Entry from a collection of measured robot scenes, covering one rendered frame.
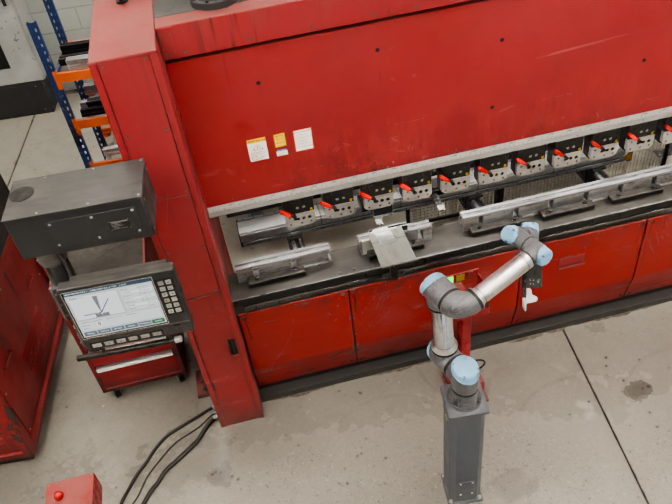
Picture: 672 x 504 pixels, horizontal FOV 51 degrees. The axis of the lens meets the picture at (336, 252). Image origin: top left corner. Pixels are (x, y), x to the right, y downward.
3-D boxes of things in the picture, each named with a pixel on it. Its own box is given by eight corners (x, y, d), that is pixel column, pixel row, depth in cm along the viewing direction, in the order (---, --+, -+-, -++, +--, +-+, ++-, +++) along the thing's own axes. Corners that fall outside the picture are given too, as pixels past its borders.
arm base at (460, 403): (485, 409, 307) (486, 395, 301) (451, 415, 307) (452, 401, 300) (476, 382, 318) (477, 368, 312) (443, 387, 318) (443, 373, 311)
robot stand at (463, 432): (483, 501, 358) (490, 411, 306) (448, 506, 358) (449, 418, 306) (473, 469, 371) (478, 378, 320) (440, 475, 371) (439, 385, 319)
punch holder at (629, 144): (625, 153, 367) (630, 126, 356) (616, 144, 373) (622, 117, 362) (652, 147, 368) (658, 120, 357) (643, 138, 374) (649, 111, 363)
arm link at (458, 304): (455, 319, 264) (553, 244, 272) (437, 302, 271) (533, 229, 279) (460, 335, 273) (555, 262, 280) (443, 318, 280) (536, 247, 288)
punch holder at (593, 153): (589, 161, 365) (593, 134, 354) (581, 152, 371) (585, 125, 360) (616, 155, 366) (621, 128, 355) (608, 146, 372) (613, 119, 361)
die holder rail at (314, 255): (238, 283, 367) (235, 270, 361) (237, 276, 372) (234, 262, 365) (332, 262, 372) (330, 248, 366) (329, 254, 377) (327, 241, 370)
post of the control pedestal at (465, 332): (460, 376, 402) (462, 312, 366) (457, 369, 406) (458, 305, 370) (469, 374, 402) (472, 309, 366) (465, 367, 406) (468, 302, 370)
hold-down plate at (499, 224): (471, 237, 375) (472, 232, 373) (468, 230, 379) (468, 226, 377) (525, 224, 378) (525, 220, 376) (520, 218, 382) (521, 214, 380)
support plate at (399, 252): (381, 268, 348) (381, 267, 347) (368, 235, 368) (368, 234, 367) (416, 260, 350) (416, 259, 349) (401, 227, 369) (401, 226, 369)
